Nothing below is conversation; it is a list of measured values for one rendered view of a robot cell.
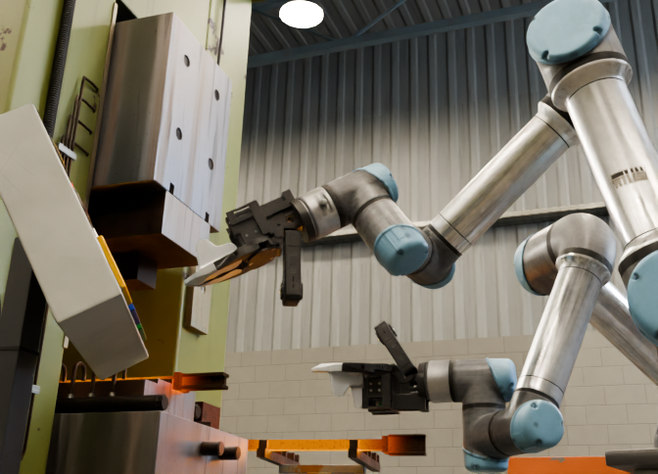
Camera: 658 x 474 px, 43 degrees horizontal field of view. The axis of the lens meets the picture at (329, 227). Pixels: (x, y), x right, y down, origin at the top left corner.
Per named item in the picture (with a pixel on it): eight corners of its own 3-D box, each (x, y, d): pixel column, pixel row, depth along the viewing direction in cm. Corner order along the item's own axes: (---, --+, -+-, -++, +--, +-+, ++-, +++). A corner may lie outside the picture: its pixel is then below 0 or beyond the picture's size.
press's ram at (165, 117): (236, 245, 198) (247, 98, 213) (154, 179, 164) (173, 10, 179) (84, 260, 211) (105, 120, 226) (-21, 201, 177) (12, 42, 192)
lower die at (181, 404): (192, 430, 170) (196, 388, 173) (141, 414, 152) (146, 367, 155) (21, 433, 183) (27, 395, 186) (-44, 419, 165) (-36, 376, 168)
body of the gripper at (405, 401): (357, 408, 148) (424, 406, 144) (358, 360, 151) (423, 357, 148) (369, 415, 155) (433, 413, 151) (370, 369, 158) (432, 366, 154)
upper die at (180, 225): (207, 264, 183) (211, 224, 186) (162, 233, 165) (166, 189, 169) (46, 279, 196) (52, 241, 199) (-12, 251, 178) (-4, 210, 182)
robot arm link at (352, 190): (403, 182, 130) (375, 149, 135) (342, 211, 127) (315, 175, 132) (402, 214, 136) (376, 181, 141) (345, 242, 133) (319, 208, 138)
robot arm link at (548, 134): (604, 60, 141) (401, 264, 147) (588, 25, 132) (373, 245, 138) (656, 96, 134) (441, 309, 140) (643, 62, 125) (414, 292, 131)
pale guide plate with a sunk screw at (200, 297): (208, 335, 206) (213, 269, 212) (191, 325, 198) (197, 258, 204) (201, 335, 207) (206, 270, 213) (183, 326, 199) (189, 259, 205)
